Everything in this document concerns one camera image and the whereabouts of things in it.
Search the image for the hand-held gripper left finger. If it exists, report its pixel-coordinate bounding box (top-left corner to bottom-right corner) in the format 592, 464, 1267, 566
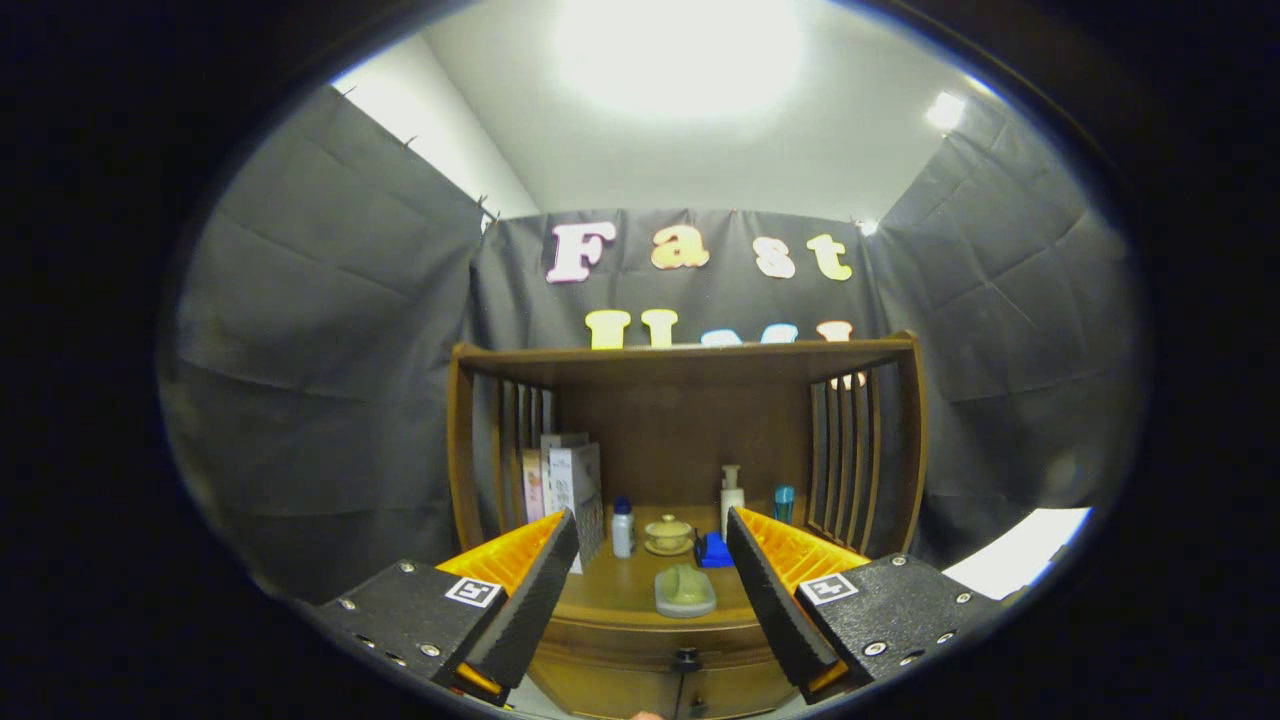
310, 507, 581, 708

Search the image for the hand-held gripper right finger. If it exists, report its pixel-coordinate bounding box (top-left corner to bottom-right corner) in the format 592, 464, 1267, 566
725, 506, 1005, 705

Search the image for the green scrubbing brush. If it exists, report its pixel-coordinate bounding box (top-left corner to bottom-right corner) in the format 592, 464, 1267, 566
653, 563, 719, 620

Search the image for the wooden drawer with black knob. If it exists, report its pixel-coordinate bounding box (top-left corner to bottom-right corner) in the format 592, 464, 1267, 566
526, 648, 803, 720

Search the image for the wooden countertop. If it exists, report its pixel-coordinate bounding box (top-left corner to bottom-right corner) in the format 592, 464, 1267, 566
520, 520, 873, 643

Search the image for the brown wooden cabinet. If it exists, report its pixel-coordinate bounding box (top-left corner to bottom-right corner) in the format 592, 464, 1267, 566
445, 330, 930, 720

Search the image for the white side cabinet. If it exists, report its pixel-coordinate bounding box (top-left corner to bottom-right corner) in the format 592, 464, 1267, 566
940, 507, 1094, 602

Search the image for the white pump bottle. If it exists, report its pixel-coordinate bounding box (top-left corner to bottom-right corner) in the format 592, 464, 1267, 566
719, 464, 747, 542

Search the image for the pink book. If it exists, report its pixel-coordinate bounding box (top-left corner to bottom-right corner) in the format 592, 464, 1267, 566
521, 448, 548, 524

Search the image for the beige lidded teacup with saucer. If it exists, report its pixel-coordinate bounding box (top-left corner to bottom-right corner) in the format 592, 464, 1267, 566
643, 514, 696, 558

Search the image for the thick white book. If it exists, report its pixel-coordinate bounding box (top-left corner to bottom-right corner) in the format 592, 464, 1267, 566
547, 442, 605, 575

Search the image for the large ceiling light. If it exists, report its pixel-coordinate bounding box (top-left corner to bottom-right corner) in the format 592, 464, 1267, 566
548, 0, 807, 122

